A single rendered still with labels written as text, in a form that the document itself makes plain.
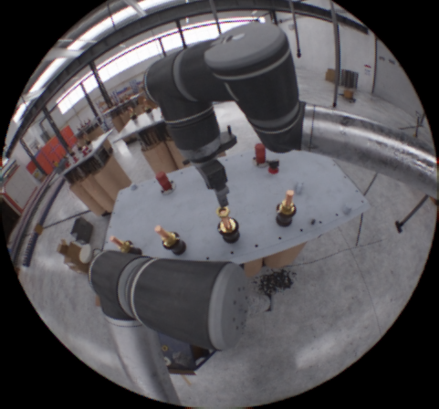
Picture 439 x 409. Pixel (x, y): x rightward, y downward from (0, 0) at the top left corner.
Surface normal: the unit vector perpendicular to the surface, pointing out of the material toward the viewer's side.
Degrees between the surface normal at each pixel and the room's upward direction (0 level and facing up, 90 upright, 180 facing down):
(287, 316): 0
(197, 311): 12
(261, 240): 0
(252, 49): 40
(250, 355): 0
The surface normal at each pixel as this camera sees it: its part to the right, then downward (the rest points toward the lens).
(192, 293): -0.37, -0.74
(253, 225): -0.21, -0.66
